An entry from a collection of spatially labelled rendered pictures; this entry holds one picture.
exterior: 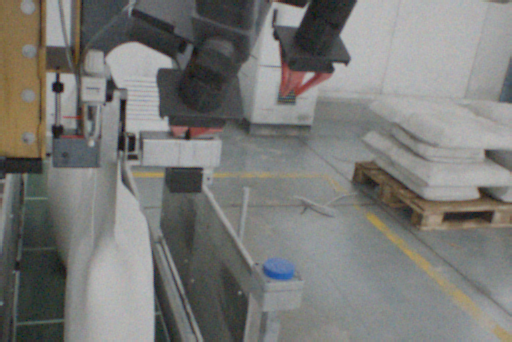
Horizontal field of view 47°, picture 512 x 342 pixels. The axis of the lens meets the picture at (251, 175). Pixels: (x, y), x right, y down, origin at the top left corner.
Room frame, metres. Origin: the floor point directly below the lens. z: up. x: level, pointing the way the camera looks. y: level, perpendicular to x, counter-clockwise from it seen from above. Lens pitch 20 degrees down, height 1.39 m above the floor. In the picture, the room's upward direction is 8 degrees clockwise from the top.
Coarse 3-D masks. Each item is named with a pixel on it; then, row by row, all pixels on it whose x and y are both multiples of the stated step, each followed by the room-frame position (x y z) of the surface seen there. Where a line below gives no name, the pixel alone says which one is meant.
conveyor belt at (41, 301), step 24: (48, 168) 2.47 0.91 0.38; (24, 216) 1.97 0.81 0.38; (48, 216) 2.00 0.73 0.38; (24, 240) 1.79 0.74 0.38; (48, 240) 1.81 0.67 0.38; (24, 264) 1.64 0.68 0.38; (48, 264) 1.66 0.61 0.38; (24, 288) 1.51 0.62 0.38; (48, 288) 1.53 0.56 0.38; (24, 312) 1.39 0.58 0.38; (48, 312) 1.41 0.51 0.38; (24, 336) 1.29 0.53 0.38; (48, 336) 1.30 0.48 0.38
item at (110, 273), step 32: (96, 192) 1.19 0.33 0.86; (128, 192) 1.28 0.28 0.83; (96, 224) 1.07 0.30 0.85; (128, 224) 1.09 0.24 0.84; (96, 256) 0.98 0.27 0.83; (128, 256) 0.99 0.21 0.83; (96, 288) 0.94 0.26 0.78; (128, 288) 0.96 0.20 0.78; (64, 320) 1.07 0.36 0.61; (96, 320) 0.93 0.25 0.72; (128, 320) 0.95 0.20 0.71
